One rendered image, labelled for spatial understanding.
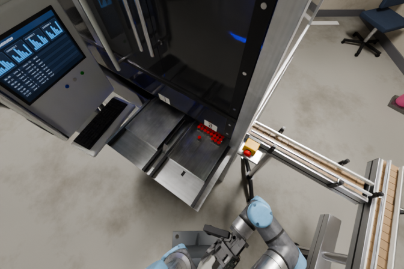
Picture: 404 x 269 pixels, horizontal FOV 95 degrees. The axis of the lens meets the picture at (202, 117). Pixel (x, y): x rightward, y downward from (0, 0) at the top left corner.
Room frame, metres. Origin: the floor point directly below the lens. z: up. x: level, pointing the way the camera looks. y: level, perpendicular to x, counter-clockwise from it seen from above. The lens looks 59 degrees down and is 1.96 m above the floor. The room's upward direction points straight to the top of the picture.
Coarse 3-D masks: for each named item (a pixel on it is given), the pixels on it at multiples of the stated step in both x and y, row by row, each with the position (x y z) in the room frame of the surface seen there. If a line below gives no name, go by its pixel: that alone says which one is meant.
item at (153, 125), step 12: (144, 108) 0.68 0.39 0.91; (156, 108) 0.71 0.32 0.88; (168, 108) 0.71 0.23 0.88; (132, 120) 0.59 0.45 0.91; (144, 120) 0.61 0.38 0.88; (156, 120) 0.61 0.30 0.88; (168, 120) 0.61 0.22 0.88; (180, 120) 0.60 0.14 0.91; (132, 132) 0.50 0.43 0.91; (144, 132) 0.52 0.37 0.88; (156, 132) 0.52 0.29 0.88; (168, 132) 0.52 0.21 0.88; (156, 144) 0.44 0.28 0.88
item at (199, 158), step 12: (192, 132) 0.52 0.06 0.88; (180, 144) 0.44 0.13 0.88; (192, 144) 0.44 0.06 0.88; (204, 144) 0.44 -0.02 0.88; (228, 144) 0.44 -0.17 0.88; (168, 156) 0.35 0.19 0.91; (180, 156) 0.36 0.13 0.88; (192, 156) 0.36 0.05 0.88; (204, 156) 0.36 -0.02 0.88; (216, 156) 0.36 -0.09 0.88; (192, 168) 0.29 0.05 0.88; (204, 168) 0.29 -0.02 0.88; (204, 180) 0.22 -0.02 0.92
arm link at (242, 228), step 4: (236, 220) 0.02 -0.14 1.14; (240, 220) 0.02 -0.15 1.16; (236, 224) 0.01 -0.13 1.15; (240, 224) 0.01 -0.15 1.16; (244, 224) 0.01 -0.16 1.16; (236, 228) 0.00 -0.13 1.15; (240, 228) 0.00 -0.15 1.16; (244, 228) 0.00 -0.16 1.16; (248, 228) 0.00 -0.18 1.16; (240, 232) -0.02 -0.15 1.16; (244, 232) -0.02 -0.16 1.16; (248, 232) -0.02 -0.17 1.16; (252, 232) -0.02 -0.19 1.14; (244, 236) -0.03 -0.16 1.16; (248, 236) -0.03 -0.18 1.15
